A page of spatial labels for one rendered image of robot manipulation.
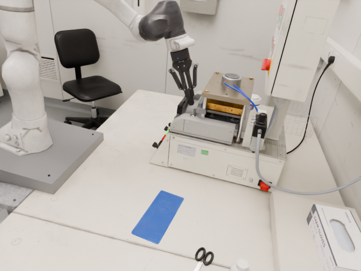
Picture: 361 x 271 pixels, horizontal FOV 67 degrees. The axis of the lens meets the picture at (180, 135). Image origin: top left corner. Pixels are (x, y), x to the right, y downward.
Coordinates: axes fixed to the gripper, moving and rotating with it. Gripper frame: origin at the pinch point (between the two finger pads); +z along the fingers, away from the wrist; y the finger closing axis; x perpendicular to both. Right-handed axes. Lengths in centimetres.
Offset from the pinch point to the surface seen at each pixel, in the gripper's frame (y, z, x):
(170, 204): 4.8, 27.4, 37.2
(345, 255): -49, 35, 49
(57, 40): 141, -35, -102
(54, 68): 190, -9, -138
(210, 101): -10.8, 0.2, 8.6
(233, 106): -19.2, 3.2, 9.0
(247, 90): -24.8, -0.2, 3.3
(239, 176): -18.1, 30.4, 16.8
